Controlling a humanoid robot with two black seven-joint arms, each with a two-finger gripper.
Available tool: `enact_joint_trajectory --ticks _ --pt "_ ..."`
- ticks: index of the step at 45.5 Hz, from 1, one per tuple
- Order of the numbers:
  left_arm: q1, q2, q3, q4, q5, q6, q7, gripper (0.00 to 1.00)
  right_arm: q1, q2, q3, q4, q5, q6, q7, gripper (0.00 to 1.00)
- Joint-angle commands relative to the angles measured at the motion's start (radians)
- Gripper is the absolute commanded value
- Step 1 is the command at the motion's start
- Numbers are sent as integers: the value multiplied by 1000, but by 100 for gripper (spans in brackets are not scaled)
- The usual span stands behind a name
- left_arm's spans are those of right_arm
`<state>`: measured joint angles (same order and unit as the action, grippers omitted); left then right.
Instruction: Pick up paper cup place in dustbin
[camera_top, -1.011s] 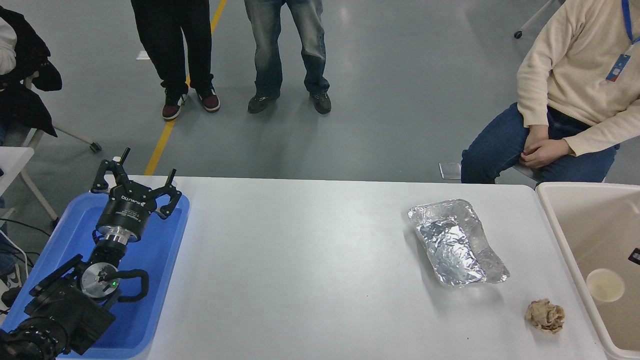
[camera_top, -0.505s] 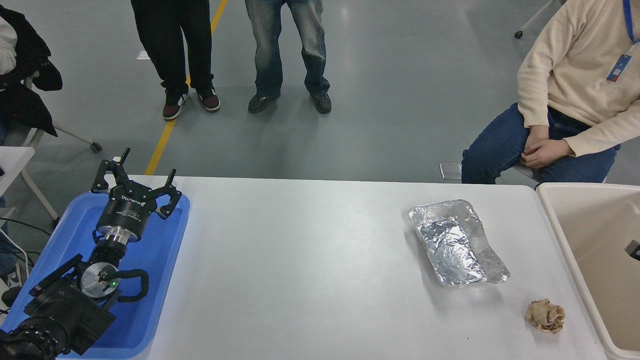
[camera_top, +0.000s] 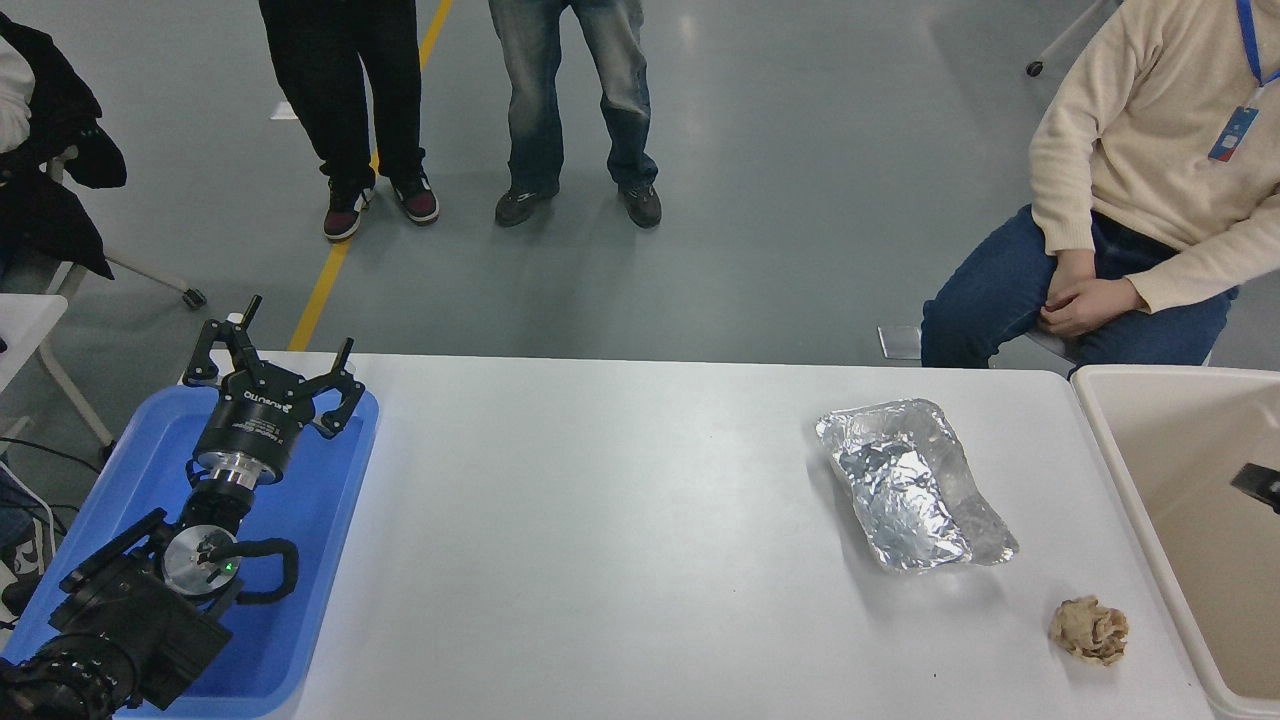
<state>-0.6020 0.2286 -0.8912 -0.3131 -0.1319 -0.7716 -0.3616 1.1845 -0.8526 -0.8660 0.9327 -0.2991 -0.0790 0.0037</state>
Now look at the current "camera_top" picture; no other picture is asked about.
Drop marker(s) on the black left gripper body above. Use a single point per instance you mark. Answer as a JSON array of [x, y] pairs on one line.
[[254, 422]]

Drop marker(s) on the seated person's left forearm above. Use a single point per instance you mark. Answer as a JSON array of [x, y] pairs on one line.
[[1215, 265]]

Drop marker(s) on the seated person's right forearm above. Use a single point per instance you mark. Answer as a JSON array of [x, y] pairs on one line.
[[1062, 175]]

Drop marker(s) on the seated person's left hand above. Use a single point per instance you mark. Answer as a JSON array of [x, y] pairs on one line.
[[1095, 305]]

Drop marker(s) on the seated person's right hand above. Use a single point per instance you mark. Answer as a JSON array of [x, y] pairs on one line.
[[1072, 270]]

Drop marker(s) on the grey wheeled chair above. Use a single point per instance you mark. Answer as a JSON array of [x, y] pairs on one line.
[[193, 297]]

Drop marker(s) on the large pale bin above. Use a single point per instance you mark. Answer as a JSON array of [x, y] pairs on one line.
[[1190, 480]]

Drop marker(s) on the blue plastic tray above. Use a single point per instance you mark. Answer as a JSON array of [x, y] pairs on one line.
[[310, 520]]

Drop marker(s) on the crumpled tan paper ball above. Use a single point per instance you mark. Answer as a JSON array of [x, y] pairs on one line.
[[1090, 630]]

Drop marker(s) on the standing person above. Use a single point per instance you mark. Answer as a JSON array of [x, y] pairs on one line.
[[345, 90], [540, 90]]

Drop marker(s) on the person at table edge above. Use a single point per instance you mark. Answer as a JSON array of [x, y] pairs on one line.
[[50, 100]]

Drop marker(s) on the crumpled foil tray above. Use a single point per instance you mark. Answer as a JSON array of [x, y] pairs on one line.
[[900, 490]]

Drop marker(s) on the metal floor plate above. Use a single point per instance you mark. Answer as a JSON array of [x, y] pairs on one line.
[[900, 342]]

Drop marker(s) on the seated person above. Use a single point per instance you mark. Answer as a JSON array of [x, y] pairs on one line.
[[1130, 120]]

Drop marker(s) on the wheeled chair leg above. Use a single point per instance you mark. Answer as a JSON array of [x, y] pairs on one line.
[[1034, 68]]

